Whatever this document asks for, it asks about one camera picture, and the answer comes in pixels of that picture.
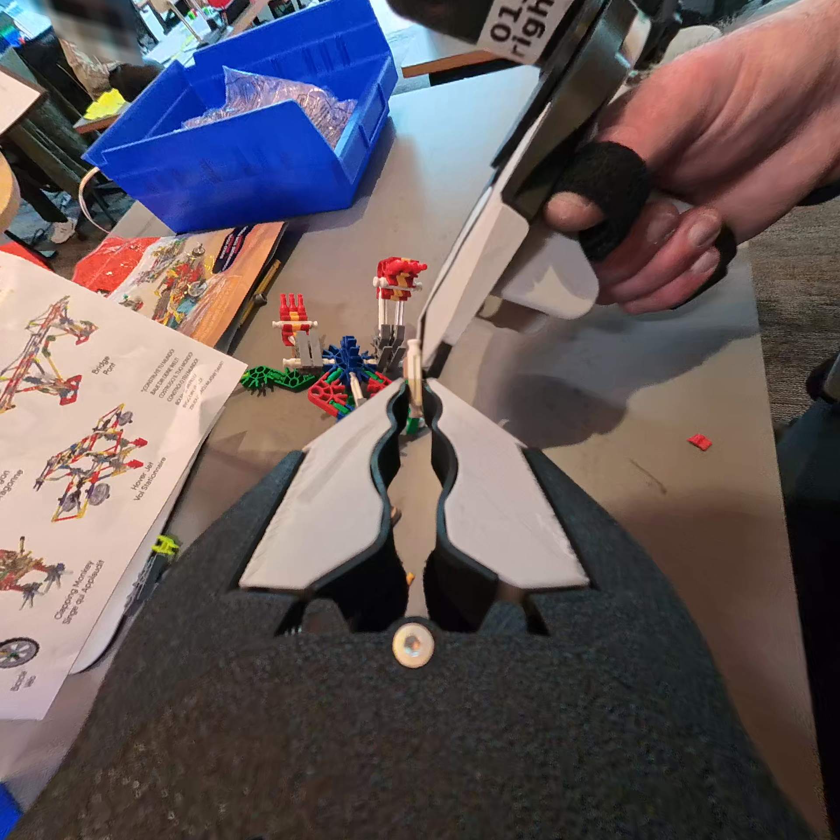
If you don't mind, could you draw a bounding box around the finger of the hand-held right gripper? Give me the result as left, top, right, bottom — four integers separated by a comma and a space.
494, 63, 585, 211
415, 184, 536, 384

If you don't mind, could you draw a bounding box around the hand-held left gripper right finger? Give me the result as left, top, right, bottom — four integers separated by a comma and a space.
423, 381, 590, 602

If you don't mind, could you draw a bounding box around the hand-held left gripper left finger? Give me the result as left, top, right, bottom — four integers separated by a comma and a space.
241, 381, 410, 602

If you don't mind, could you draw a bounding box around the colourful toy construction model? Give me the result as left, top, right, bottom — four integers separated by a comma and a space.
241, 256, 430, 421

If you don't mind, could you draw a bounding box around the person's right hand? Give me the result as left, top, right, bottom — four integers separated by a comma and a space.
545, 0, 840, 316

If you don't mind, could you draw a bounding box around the background wooden desk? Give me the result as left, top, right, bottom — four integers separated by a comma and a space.
381, 0, 526, 80

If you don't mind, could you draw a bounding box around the green and lime connector cluster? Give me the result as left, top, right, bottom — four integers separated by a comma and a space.
241, 365, 322, 395

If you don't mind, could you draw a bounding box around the large model picture poster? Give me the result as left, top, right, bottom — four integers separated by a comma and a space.
0, 250, 248, 720

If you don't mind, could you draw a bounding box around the blue plastic bin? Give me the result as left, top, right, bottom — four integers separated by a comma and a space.
82, 0, 399, 235

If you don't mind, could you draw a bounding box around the clear plastic parts bag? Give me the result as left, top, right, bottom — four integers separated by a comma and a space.
178, 66, 358, 145

